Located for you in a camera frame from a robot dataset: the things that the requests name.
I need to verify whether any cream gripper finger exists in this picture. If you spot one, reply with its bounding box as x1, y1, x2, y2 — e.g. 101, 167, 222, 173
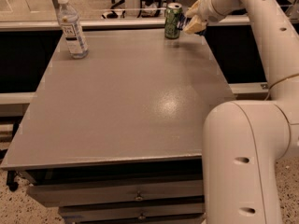
183, 15, 206, 35
186, 0, 201, 17

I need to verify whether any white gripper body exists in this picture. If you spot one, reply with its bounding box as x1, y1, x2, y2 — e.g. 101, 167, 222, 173
198, 0, 223, 22

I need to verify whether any blue rxbar blueberry wrapper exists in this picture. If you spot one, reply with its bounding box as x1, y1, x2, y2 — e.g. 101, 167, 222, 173
177, 15, 205, 35

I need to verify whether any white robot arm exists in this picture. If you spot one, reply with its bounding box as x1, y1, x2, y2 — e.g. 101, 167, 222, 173
187, 0, 299, 224

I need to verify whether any green soda can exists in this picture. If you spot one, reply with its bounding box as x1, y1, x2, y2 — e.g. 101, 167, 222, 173
164, 3, 182, 39

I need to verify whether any grey metal railing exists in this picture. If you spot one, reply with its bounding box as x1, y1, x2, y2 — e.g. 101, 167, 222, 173
0, 15, 249, 32

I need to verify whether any clear plastic water bottle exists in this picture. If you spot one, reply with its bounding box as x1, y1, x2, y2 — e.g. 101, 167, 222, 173
57, 0, 89, 59

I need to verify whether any grey upper drawer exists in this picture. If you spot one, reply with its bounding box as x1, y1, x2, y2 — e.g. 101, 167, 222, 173
27, 180, 204, 207

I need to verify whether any grey drawer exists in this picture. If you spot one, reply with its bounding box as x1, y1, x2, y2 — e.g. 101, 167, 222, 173
59, 200, 205, 222
27, 180, 204, 207

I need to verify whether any grey lower drawer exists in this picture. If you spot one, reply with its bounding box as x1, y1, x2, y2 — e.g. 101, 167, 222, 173
59, 200, 205, 222

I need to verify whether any white cable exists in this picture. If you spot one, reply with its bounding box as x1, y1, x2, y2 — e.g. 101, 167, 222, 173
264, 72, 299, 101

